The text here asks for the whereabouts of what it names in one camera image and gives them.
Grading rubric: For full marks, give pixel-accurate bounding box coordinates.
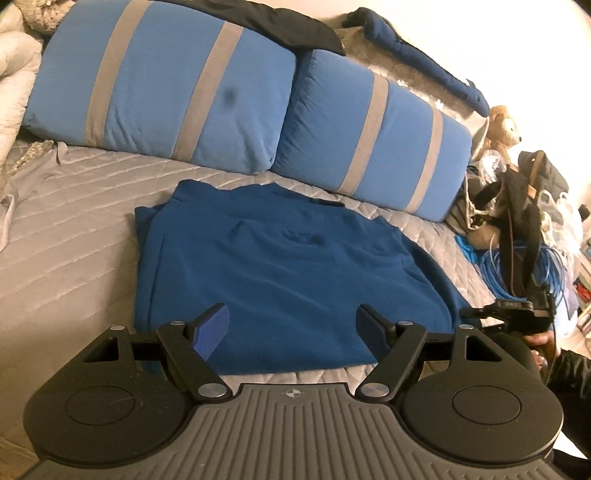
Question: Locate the blue garment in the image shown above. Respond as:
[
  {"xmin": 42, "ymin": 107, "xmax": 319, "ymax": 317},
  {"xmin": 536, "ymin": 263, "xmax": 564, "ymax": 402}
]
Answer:
[{"xmin": 134, "ymin": 180, "xmax": 467, "ymax": 375}]

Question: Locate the person's right forearm black sleeve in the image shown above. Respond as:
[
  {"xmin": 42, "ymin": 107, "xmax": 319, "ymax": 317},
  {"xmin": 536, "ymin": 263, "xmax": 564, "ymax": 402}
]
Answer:
[{"xmin": 548, "ymin": 350, "xmax": 590, "ymax": 479}]

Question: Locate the person's right hand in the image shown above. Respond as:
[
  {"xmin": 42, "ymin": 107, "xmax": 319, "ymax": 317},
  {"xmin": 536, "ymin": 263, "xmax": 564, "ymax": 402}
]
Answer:
[{"xmin": 523, "ymin": 330, "xmax": 561, "ymax": 373}]

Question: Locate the white plastic bag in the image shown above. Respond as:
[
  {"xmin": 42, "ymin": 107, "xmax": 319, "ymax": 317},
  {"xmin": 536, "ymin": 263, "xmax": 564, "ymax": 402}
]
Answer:
[{"xmin": 537, "ymin": 190, "xmax": 583, "ymax": 258}]

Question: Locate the brown teddy bear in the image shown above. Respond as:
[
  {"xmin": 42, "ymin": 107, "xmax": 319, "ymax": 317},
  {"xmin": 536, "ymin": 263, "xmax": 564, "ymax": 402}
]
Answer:
[{"xmin": 481, "ymin": 105, "xmax": 522, "ymax": 161}]

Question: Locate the right blue striped pillow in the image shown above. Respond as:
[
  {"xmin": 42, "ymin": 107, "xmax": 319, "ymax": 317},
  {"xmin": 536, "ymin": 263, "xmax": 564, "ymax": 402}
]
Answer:
[{"xmin": 273, "ymin": 50, "xmax": 472, "ymax": 222}]

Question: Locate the blue striped pillow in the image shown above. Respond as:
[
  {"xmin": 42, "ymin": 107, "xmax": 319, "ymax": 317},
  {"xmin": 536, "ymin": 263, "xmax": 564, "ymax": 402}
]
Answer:
[
  {"xmin": 23, "ymin": 1, "xmax": 296, "ymax": 174},
  {"xmin": 273, "ymin": 50, "xmax": 472, "ymax": 222}
]

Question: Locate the left blue striped pillow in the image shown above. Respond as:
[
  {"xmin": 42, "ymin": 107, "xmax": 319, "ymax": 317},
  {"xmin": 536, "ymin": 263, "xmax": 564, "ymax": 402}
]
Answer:
[{"xmin": 23, "ymin": 1, "xmax": 296, "ymax": 174}]

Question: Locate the folded dark blue blanket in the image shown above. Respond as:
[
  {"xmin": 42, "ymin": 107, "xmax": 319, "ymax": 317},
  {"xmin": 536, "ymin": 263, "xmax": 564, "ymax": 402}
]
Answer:
[{"xmin": 342, "ymin": 7, "xmax": 490, "ymax": 117}]

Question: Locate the black garment on pillows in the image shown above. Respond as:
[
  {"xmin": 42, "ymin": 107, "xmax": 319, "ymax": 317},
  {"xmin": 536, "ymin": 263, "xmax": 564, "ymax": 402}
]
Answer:
[{"xmin": 170, "ymin": 0, "xmax": 346, "ymax": 56}]

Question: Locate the white duvet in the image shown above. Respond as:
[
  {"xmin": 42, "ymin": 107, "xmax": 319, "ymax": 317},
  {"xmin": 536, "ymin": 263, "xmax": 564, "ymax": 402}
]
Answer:
[{"xmin": 0, "ymin": 1, "xmax": 43, "ymax": 165}]

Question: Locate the blue cable coil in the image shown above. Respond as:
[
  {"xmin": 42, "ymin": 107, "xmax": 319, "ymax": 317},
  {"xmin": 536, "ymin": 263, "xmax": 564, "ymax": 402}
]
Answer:
[{"xmin": 454, "ymin": 234, "xmax": 574, "ymax": 319}]

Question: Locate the dark grey bag with straps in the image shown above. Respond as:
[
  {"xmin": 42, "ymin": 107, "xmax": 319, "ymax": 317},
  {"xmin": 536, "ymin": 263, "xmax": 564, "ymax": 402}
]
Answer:
[{"xmin": 446, "ymin": 150, "xmax": 569, "ymax": 299}]

